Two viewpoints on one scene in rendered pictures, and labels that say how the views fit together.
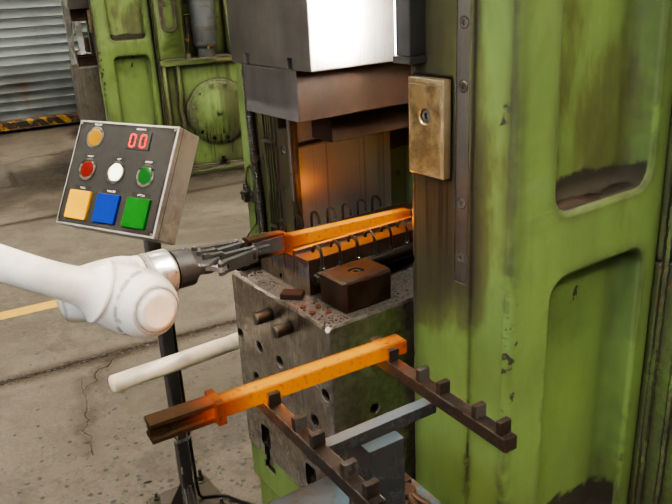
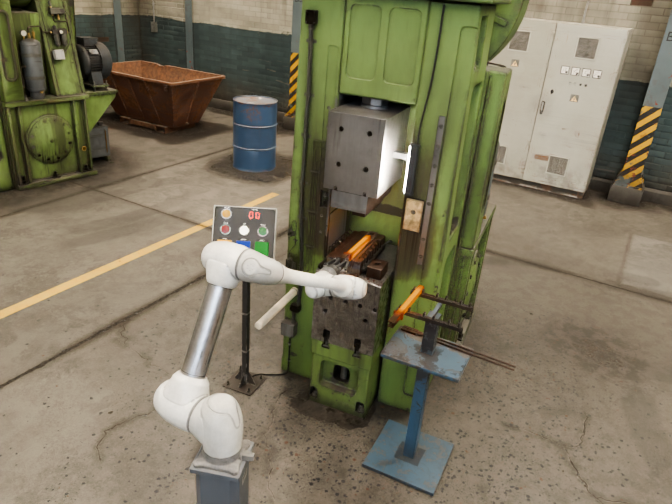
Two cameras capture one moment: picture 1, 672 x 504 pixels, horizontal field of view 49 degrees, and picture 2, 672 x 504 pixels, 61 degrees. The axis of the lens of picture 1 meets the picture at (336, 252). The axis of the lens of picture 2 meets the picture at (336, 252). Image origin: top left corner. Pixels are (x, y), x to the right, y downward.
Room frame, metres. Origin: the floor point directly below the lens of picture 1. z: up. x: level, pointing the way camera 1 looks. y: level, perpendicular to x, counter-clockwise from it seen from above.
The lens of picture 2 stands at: (-0.80, 1.72, 2.34)
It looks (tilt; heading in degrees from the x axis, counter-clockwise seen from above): 25 degrees down; 325
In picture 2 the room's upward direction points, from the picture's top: 5 degrees clockwise
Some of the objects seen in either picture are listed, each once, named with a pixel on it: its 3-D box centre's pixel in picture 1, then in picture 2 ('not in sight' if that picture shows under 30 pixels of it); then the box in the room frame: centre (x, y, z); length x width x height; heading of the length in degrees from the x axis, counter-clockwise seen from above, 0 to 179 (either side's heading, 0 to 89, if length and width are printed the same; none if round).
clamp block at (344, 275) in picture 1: (356, 285); (377, 269); (1.33, -0.04, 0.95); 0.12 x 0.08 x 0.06; 125
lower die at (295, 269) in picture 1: (361, 240); (356, 249); (1.57, -0.06, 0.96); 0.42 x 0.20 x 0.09; 125
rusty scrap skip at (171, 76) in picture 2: not in sight; (156, 98); (8.53, -0.98, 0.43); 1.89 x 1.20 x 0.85; 28
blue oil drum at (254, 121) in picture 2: not in sight; (254, 133); (5.99, -1.51, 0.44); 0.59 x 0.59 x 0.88
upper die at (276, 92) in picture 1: (355, 79); (362, 190); (1.57, -0.06, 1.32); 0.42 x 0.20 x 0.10; 125
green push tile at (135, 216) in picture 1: (137, 213); (261, 248); (1.70, 0.48, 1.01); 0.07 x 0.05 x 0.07; 60
